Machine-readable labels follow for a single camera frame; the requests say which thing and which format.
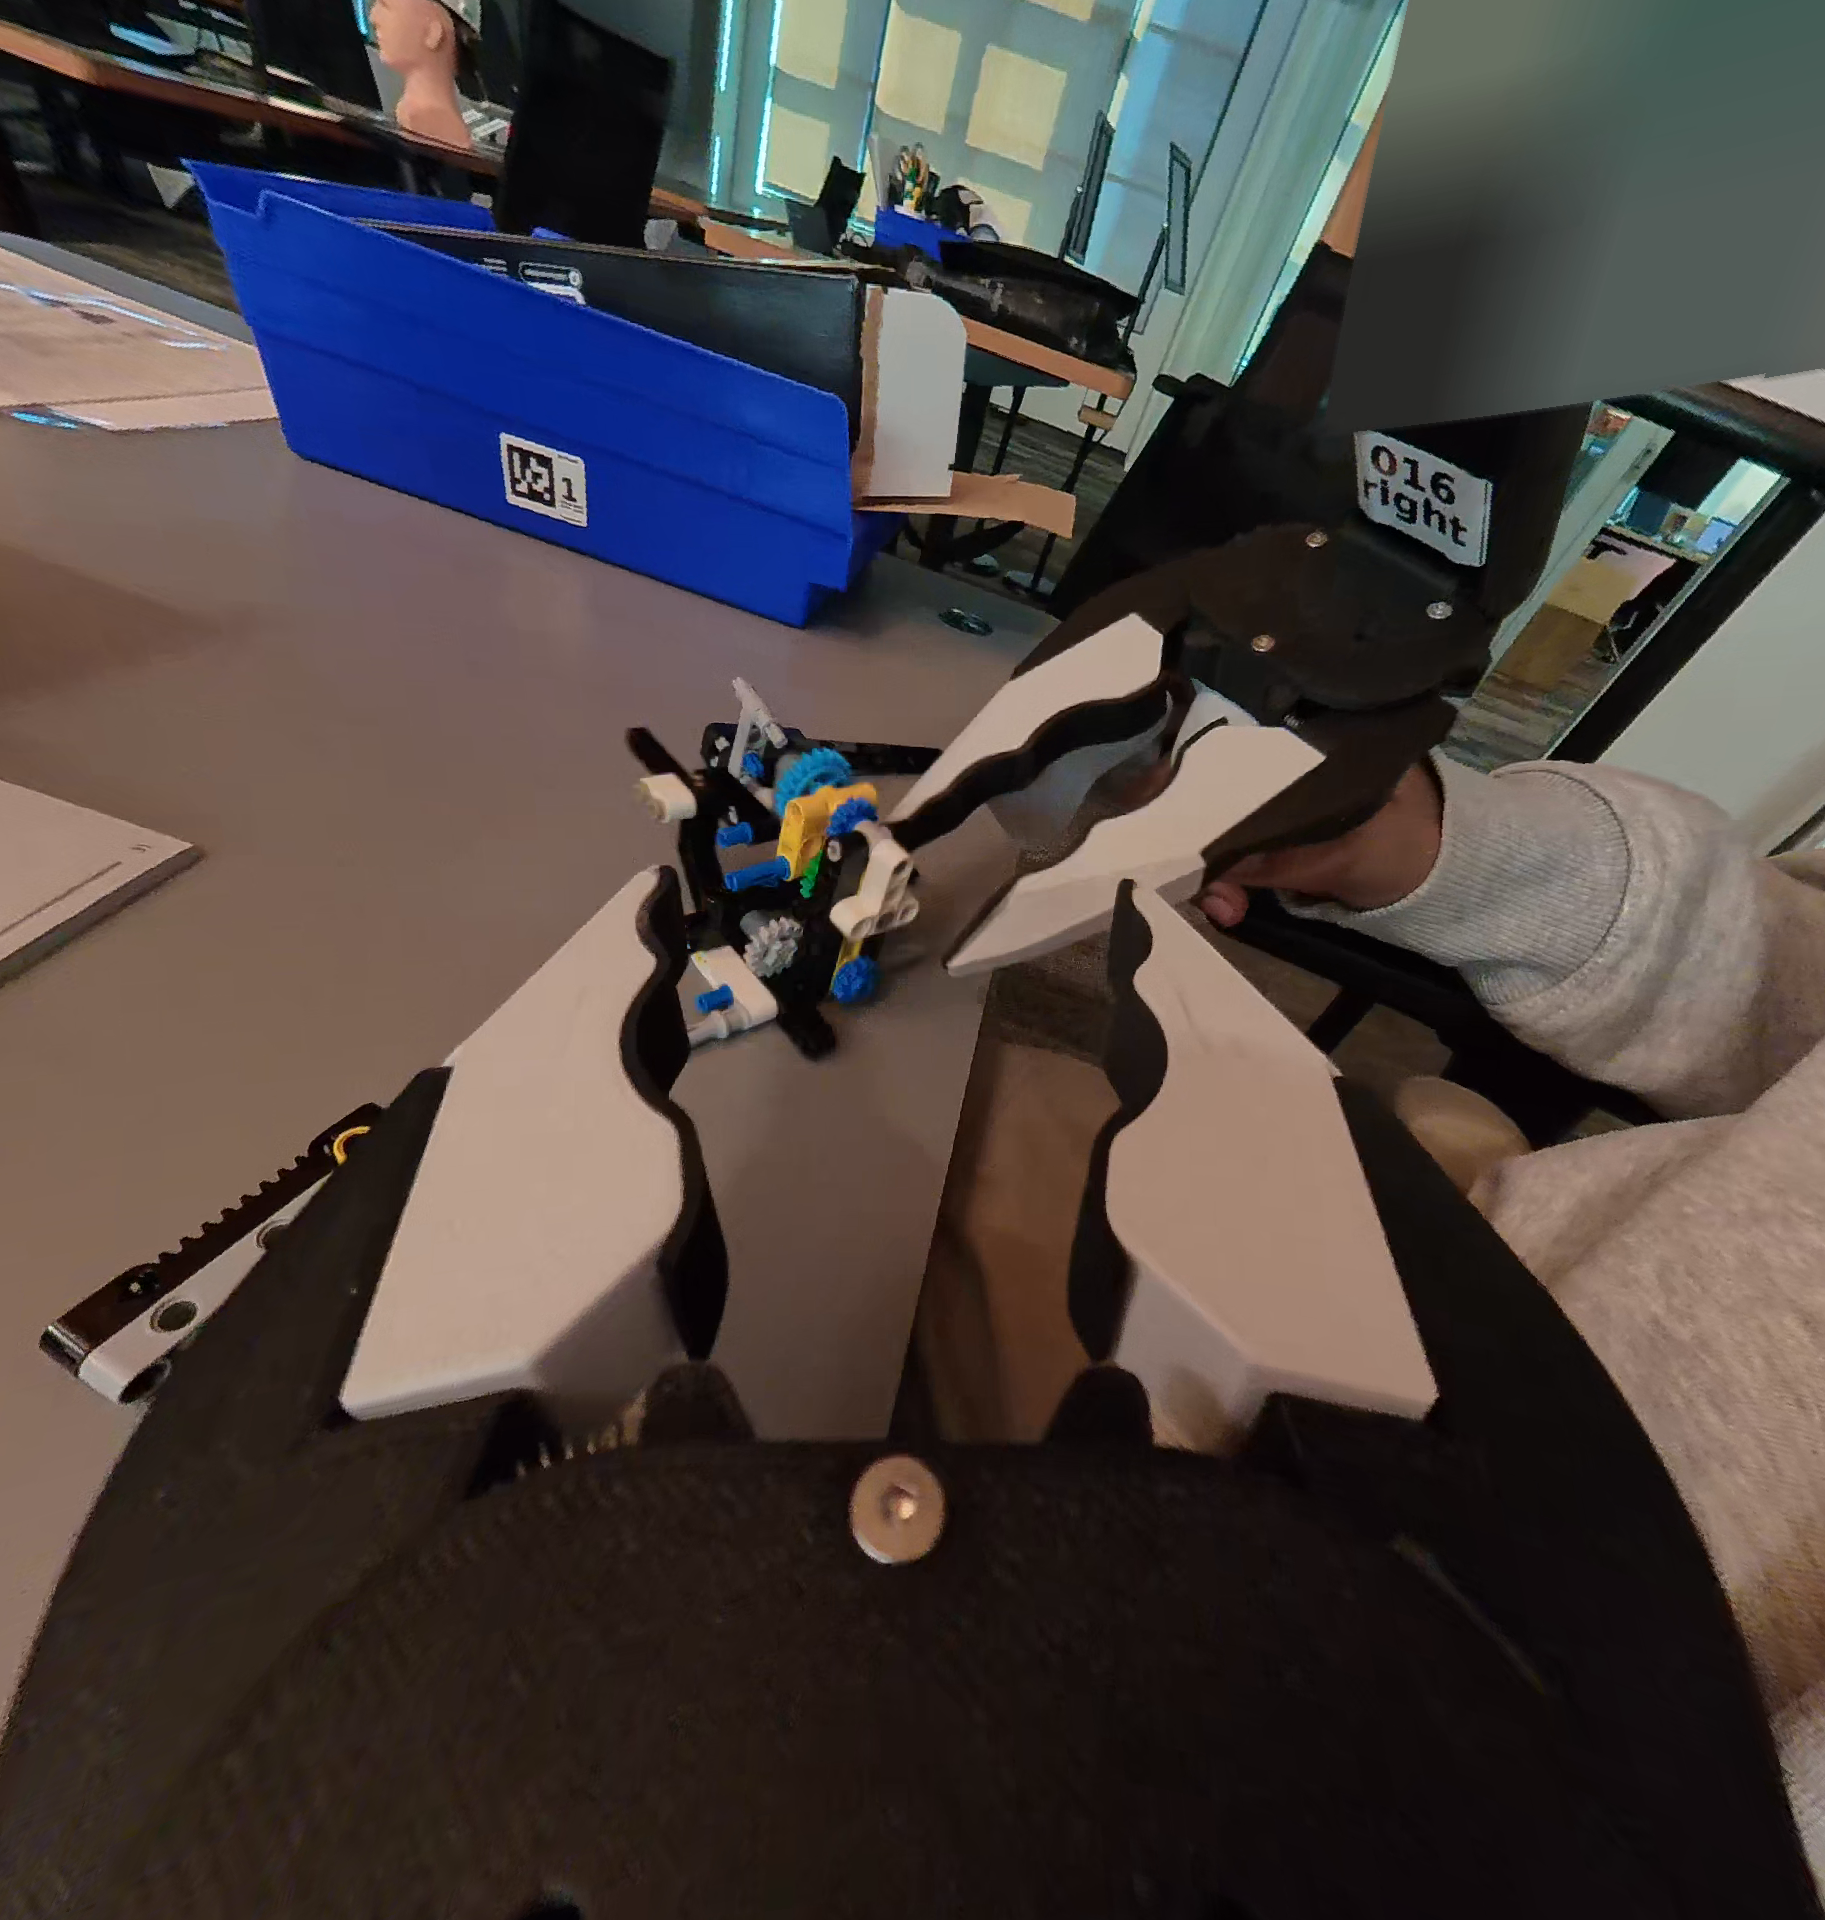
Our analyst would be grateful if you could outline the person's right forearm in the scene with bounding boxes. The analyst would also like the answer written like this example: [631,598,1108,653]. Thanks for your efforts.
[1301,757,1825,1203]

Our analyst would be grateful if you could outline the blue plastic bin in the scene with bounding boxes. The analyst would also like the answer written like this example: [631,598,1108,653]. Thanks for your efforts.
[252,192,900,629]
[184,157,501,301]

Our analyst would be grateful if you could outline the lego instruction booklet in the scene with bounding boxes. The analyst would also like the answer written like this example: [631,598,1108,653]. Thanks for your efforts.
[0,767,206,1015]

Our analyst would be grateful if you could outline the wooden office desk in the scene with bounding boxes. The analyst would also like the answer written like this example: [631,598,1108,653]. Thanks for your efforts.
[0,30,1140,406]

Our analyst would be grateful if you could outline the black bag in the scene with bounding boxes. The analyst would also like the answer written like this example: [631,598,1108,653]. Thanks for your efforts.
[910,237,1143,362]

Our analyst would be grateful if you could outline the person's right hand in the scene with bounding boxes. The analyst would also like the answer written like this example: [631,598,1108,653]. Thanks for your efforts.
[1203,753,1454,930]

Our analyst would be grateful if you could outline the black cardboard box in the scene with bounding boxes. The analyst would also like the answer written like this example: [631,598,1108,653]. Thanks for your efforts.
[356,217,1080,542]

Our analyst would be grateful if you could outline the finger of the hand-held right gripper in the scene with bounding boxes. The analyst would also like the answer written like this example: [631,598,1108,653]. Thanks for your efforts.
[945,721,1331,976]
[885,614,1198,844]

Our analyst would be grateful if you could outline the black white lego rack beam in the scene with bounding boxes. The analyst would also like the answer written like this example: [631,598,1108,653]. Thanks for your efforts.
[42,1100,387,1404]

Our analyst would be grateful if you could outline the multicoloured lego gear assembly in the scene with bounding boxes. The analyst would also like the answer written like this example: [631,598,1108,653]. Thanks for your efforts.
[626,725,923,1057]

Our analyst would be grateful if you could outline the mannequin head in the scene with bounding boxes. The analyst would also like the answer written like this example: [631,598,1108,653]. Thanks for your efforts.
[364,0,487,153]

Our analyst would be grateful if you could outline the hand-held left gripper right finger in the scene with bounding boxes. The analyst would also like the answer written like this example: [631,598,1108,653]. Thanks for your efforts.
[1065,880,1444,1453]

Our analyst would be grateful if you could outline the person's grey sweatshirt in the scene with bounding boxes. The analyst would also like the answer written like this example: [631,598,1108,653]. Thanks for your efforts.
[1475,1034,1825,1920]

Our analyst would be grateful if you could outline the black computer monitor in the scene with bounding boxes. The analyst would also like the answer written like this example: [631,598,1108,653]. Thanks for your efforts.
[494,0,675,249]

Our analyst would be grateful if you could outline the white paper sheets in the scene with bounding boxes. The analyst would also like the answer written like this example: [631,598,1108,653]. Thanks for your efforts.
[0,227,276,438]

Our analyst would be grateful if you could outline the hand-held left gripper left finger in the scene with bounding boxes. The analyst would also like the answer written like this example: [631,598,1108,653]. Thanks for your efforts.
[337,862,732,1423]

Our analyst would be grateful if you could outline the person's beige pants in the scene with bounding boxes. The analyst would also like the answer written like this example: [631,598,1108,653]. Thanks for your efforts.
[913,1034,1532,1449]

